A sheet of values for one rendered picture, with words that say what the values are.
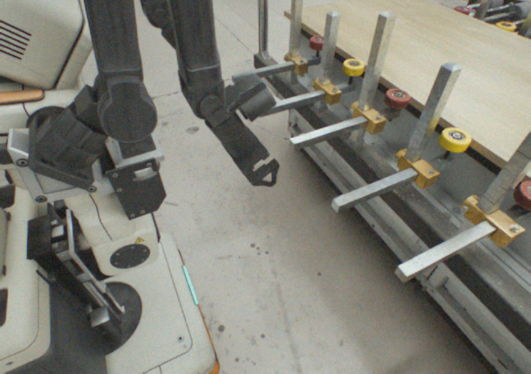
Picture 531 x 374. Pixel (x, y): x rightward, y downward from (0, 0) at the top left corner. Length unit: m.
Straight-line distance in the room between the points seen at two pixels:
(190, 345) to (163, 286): 0.26
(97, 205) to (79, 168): 0.33
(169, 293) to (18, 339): 0.63
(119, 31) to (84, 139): 0.16
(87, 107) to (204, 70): 0.17
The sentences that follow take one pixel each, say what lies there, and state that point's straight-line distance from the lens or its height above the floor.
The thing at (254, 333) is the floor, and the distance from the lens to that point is 1.60.
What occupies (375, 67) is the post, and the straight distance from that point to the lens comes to 1.13.
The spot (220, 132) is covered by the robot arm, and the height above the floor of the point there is 1.15.
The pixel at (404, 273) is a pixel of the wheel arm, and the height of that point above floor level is 0.85.
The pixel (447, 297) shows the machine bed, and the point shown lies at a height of 0.17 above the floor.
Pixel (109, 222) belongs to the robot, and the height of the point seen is 0.88.
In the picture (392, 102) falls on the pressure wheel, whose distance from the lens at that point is 1.22.
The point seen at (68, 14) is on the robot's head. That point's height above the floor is 1.33.
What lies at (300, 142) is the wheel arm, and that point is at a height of 0.85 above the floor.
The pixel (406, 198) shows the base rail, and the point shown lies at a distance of 1.16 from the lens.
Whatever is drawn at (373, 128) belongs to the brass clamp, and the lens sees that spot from 1.17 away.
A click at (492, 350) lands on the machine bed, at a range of 1.64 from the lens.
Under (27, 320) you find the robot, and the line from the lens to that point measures 0.91.
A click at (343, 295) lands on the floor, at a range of 1.70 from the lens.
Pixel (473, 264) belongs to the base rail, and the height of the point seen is 0.70.
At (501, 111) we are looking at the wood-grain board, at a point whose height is 0.90.
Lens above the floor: 1.51
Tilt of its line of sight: 46 degrees down
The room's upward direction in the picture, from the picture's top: straight up
